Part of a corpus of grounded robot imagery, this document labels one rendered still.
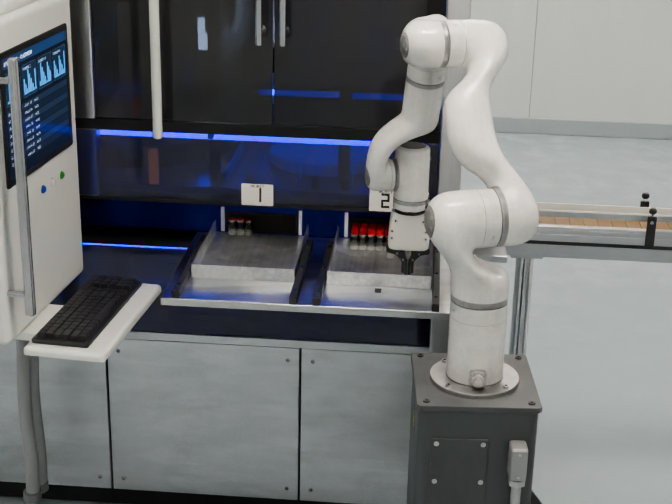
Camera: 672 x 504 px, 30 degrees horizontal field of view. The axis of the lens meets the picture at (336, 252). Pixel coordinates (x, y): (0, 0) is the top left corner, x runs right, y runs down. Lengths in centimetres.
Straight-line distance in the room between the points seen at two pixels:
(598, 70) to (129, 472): 496
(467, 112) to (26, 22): 105
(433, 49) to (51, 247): 113
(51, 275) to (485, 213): 121
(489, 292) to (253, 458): 130
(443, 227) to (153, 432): 146
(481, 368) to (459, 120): 52
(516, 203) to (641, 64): 550
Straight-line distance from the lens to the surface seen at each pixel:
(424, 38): 264
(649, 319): 534
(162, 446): 370
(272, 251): 333
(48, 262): 320
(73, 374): 366
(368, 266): 324
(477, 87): 262
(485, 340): 261
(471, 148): 258
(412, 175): 300
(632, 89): 803
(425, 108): 289
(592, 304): 543
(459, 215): 250
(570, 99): 800
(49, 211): 318
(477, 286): 256
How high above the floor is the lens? 205
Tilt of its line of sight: 21 degrees down
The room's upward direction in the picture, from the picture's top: 1 degrees clockwise
